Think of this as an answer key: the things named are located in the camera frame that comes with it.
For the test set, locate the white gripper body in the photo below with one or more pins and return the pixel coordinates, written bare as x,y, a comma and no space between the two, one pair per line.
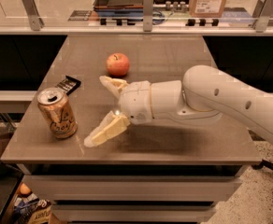
136,102

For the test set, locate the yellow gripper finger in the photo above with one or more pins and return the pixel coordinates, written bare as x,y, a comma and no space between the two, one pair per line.
114,85
111,126

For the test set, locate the small orange fruit in bin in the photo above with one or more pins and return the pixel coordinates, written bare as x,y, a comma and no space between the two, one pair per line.
25,190

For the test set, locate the black snack bar wrapper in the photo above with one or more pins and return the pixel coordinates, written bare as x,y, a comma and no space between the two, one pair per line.
68,85

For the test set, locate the middle metal railing bracket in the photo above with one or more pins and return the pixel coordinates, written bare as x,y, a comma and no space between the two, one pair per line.
147,15

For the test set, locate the orange LaCroix soda can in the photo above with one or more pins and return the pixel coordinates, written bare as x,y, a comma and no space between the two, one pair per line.
57,112

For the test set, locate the grey drawer cabinet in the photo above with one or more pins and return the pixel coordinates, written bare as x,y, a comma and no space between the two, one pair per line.
133,198

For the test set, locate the right metal railing bracket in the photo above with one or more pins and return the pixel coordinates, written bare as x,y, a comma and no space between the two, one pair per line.
262,14

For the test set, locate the cardboard box with label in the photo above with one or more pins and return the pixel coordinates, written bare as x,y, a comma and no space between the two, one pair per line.
206,8

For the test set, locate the metal railing bracket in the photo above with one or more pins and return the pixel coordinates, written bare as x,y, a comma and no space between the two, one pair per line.
262,14
147,15
36,23

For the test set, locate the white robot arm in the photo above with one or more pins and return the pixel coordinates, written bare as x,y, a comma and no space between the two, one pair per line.
201,97

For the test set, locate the red apple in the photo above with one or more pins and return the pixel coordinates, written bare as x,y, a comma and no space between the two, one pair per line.
118,64

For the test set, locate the left metal railing bracket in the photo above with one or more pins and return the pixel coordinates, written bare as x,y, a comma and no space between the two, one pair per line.
36,23

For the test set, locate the snack bag in bin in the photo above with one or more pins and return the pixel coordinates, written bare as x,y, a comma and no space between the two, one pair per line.
31,210

